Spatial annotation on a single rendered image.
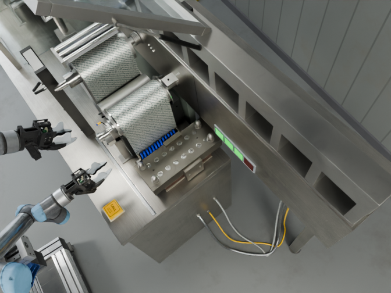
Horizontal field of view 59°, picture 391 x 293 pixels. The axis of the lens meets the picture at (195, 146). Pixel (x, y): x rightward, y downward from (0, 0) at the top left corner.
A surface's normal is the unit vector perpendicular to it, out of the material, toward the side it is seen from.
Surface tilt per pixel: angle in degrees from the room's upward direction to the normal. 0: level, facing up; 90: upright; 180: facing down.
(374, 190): 0
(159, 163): 0
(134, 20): 90
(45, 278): 0
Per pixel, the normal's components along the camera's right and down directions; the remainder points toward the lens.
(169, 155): -0.10, -0.43
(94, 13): 0.62, 0.68
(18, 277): 0.98, -0.11
